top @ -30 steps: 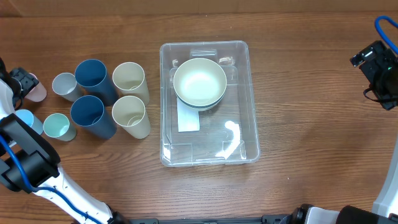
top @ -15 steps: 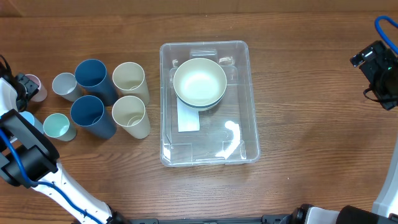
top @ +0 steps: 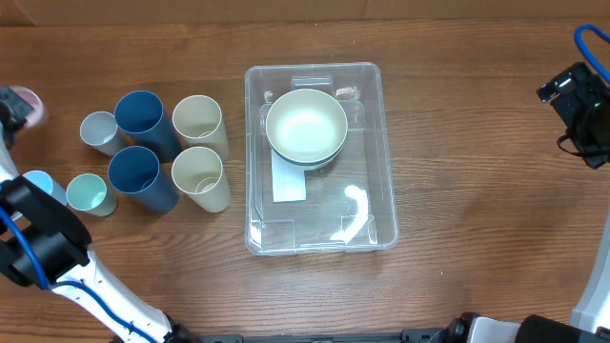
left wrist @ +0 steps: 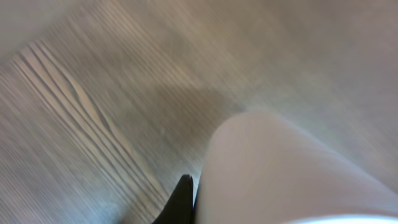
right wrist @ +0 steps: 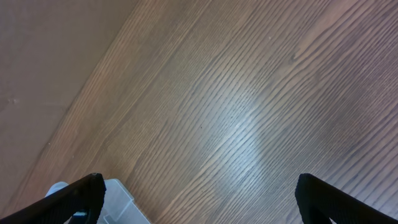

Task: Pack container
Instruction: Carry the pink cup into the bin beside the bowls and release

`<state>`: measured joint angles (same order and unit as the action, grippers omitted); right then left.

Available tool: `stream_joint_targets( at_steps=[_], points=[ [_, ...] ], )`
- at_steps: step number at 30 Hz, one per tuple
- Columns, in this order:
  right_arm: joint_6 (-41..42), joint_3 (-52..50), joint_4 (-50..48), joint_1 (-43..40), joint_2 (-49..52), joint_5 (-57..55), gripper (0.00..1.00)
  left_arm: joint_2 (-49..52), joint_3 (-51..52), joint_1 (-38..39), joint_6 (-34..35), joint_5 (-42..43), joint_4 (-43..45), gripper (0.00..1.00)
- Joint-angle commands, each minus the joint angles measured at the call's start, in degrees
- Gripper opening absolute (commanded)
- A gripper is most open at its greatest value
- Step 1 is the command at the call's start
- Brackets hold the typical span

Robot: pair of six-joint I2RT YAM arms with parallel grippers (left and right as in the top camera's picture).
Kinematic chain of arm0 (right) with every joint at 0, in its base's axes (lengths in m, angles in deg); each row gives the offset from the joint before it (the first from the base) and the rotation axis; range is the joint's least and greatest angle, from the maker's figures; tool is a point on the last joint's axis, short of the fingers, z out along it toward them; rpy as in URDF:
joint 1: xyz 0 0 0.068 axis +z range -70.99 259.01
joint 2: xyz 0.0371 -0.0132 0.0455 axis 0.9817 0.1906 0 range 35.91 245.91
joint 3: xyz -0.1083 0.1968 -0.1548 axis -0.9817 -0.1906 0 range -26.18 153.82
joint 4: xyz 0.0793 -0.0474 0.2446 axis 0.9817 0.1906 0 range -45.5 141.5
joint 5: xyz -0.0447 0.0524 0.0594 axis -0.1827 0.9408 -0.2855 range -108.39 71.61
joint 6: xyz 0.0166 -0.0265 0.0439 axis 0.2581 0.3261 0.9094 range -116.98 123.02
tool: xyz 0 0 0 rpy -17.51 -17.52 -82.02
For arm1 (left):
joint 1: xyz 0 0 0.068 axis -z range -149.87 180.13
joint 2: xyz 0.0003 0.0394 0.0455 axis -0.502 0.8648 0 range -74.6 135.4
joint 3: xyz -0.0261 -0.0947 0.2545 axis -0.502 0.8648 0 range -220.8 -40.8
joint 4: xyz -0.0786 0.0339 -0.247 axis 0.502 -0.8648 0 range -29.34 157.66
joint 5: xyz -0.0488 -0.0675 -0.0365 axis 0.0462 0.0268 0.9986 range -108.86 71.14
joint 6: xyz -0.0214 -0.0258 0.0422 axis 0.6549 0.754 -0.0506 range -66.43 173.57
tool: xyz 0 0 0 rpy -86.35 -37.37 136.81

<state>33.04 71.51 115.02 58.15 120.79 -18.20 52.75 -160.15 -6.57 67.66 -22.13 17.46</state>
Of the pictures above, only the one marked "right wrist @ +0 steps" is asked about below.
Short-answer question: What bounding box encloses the clear plastic storage bin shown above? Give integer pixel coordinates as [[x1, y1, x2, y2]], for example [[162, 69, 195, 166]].
[[97, 179, 150, 224]]

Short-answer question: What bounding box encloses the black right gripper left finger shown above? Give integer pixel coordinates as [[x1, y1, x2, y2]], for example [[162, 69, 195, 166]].
[[1, 173, 106, 224]]

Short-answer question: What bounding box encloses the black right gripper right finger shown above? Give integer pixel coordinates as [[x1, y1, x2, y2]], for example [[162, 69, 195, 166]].
[[295, 173, 397, 224]]

